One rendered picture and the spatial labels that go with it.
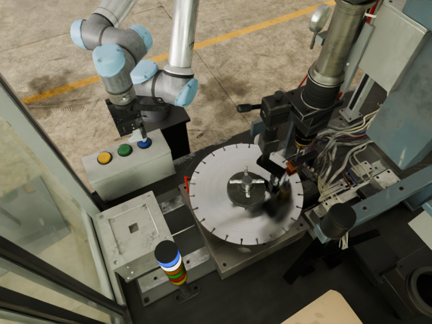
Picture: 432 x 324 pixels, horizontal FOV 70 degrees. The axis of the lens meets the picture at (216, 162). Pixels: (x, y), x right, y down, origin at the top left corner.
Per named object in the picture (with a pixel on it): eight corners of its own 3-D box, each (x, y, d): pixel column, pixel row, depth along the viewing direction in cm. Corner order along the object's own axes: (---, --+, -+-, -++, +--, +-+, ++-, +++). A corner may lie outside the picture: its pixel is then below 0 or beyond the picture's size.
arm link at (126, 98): (128, 72, 86) (137, 90, 82) (132, 85, 90) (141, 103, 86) (101, 81, 84) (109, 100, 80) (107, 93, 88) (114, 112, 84)
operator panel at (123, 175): (104, 203, 110) (89, 182, 97) (96, 180, 115) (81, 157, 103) (176, 173, 116) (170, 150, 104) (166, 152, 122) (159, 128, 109)
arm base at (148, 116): (131, 103, 137) (125, 87, 128) (162, 92, 140) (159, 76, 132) (142, 126, 129) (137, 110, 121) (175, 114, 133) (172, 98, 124)
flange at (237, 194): (220, 180, 91) (220, 175, 89) (254, 168, 93) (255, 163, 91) (236, 212, 85) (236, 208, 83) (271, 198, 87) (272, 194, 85)
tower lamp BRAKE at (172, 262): (161, 271, 59) (159, 267, 57) (153, 251, 62) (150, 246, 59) (183, 261, 60) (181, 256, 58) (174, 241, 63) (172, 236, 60)
